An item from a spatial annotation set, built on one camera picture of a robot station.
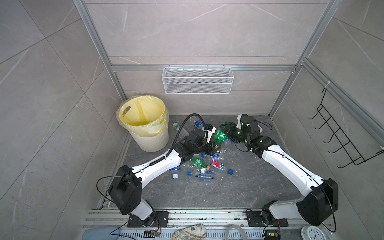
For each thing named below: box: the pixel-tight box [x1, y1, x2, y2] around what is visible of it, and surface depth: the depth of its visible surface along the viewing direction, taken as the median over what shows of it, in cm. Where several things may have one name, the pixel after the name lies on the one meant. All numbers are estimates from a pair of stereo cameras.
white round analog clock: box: [300, 225, 327, 240], surface depth 68 cm
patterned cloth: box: [173, 223, 207, 240], surface depth 69 cm
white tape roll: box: [225, 225, 247, 240], surface depth 71 cm
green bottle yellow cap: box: [189, 155, 211, 171], surface depth 90 cm
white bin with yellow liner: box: [116, 95, 169, 153], surface depth 91 cm
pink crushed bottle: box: [210, 160, 234, 176], surface depth 87 cm
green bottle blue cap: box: [214, 129, 227, 145], surface depth 76 cm
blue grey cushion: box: [82, 228, 121, 240], surface depth 68 cm
